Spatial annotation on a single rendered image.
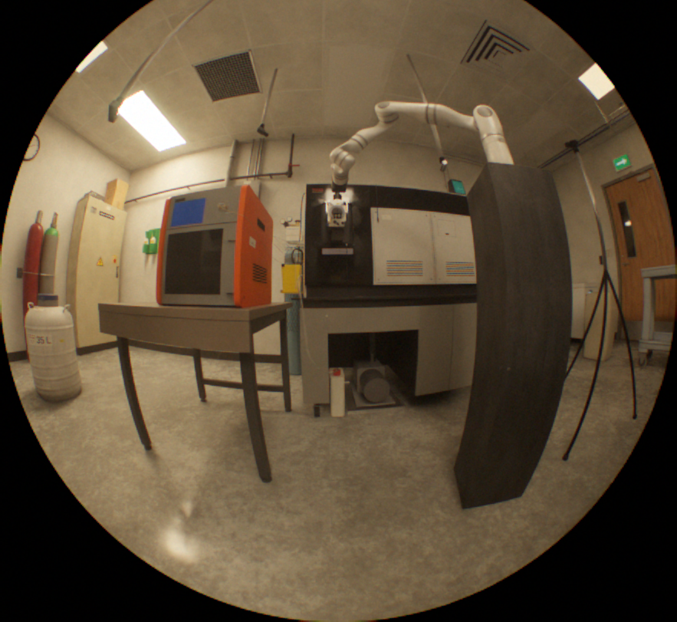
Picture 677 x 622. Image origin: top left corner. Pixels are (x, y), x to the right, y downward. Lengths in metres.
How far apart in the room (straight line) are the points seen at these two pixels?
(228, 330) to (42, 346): 1.60
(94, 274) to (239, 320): 3.00
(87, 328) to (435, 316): 3.63
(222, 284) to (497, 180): 0.87
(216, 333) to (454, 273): 1.34
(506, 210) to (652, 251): 3.42
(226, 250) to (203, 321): 0.24
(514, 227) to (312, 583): 1.07
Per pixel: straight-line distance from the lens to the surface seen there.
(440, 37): 2.37
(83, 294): 3.37
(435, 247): 1.47
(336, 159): 0.94
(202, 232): 0.83
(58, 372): 2.01
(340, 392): 1.39
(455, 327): 1.44
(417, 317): 1.31
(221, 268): 0.77
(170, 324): 0.77
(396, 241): 1.37
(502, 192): 0.67
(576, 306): 3.58
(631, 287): 3.97
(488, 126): 0.92
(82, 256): 3.38
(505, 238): 0.62
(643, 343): 2.69
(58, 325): 1.96
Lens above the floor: 0.75
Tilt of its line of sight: 3 degrees up
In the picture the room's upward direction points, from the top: 1 degrees counter-clockwise
